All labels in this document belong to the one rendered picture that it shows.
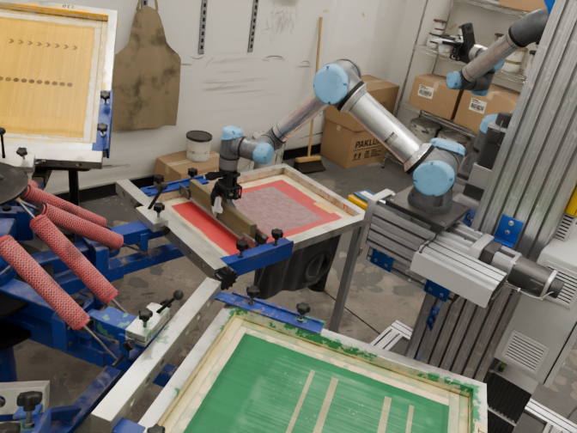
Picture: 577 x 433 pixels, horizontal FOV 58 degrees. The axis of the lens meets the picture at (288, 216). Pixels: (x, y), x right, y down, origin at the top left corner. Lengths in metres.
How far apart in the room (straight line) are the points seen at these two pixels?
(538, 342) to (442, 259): 0.49
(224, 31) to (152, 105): 0.82
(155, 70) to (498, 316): 2.87
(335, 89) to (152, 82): 2.53
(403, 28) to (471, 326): 4.21
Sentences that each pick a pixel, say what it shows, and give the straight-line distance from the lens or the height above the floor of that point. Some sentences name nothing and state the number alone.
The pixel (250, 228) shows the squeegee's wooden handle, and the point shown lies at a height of 1.05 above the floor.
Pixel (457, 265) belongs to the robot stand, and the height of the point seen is 1.18.
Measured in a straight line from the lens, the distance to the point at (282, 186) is 2.46.
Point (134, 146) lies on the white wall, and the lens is 4.20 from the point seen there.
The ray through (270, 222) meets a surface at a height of 0.96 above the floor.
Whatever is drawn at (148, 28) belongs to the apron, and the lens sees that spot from 3.93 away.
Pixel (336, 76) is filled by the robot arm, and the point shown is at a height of 1.65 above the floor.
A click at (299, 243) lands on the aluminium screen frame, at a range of 1.99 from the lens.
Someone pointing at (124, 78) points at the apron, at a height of 0.93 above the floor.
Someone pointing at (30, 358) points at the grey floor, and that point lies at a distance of 2.93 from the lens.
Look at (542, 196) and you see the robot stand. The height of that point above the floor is 1.39.
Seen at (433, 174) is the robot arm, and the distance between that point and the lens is 1.63.
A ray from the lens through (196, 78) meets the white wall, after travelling 4.28.
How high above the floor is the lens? 2.02
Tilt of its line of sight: 29 degrees down
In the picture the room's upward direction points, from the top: 10 degrees clockwise
